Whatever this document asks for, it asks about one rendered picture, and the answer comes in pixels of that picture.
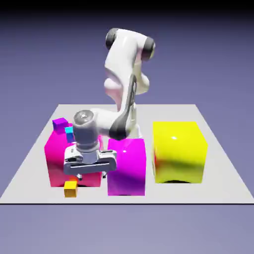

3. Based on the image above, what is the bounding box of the small orange cube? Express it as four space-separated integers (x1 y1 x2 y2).
63 181 78 198

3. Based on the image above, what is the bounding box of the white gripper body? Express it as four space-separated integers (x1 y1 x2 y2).
63 151 118 176

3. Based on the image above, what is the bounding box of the small cyan cube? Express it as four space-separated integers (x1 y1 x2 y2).
64 127 76 144

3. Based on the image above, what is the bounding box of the large pink box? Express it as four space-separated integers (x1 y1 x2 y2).
44 123 103 188

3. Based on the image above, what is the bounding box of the large magenta box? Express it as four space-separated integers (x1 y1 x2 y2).
107 138 147 196

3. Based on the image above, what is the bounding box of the large yellow box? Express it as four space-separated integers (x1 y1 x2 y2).
152 121 208 185

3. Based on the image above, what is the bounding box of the small purple cube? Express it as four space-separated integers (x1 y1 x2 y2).
52 117 69 133

